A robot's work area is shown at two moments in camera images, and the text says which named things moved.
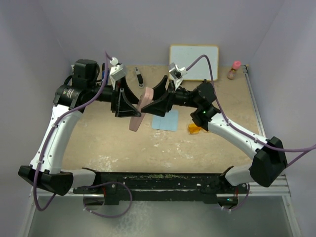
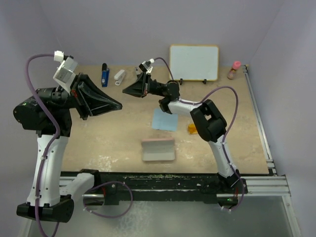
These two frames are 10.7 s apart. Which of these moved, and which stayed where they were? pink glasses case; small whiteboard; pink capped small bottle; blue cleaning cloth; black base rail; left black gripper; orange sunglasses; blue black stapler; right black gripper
Moved: pink glasses case; left black gripper; right black gripper
Stayed: black base rail; pink capped small bottle; blue black stapler; orange sunglasses; blue cleaning cloth; small whiteboard
